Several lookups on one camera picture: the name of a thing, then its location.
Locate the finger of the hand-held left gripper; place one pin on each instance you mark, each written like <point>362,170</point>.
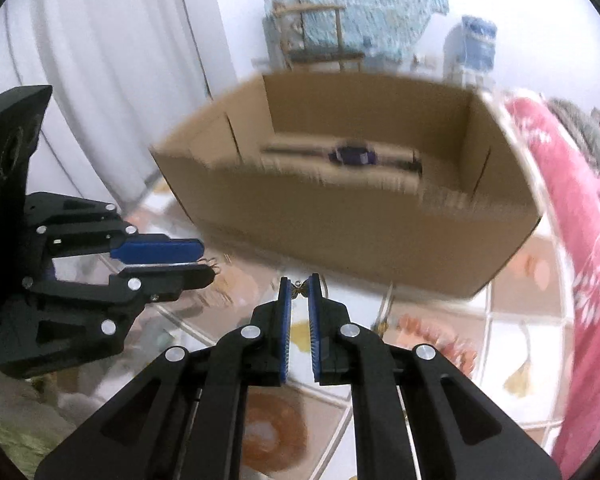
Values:
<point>155,251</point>
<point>180,280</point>

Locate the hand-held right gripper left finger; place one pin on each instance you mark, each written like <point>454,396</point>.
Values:
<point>283,320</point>

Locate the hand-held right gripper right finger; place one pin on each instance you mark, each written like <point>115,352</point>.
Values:
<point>314,330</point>

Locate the gold butterfly earring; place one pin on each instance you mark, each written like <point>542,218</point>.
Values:
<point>298,287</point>

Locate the brown cardboard box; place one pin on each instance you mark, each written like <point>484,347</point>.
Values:
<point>330,230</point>

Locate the white curtain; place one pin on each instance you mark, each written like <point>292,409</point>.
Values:
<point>120,85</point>

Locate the leaf patterned tablecloth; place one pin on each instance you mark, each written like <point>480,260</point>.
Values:
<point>480,410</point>

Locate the green patterned cloth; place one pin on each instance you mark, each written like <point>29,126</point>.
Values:
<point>10,440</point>

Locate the wooden chair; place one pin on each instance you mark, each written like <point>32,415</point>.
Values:
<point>325,55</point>

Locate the pink floral blanket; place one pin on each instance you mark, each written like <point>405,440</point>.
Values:
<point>590,260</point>

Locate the turquoise patterned cloth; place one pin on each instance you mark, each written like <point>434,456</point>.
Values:
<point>370,0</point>

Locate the grey green blanket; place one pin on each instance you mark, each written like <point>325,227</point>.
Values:
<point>585,130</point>

